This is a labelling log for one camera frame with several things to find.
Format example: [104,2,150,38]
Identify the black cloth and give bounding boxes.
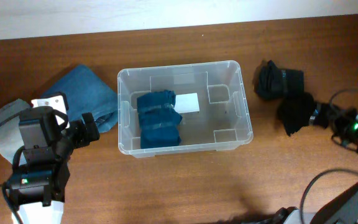
[277,92,330,136]
[255,60,305,100]

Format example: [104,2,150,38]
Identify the blue cloth bundle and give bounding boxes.
[137,90,182,149]

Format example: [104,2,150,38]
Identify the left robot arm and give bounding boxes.
[2,106,99,223]

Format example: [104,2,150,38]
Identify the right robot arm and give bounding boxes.
[249,169,358,223]

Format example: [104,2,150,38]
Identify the folded dark blue jeans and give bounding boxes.
[41,65,118,133]

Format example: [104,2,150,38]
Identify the folded light grey jeans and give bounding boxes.
[0,99,30,164]

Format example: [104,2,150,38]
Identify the white label in bin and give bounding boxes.
[174,93,200,114]

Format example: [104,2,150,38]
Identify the clear plastic storage bin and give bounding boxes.
[117,60,254,158]

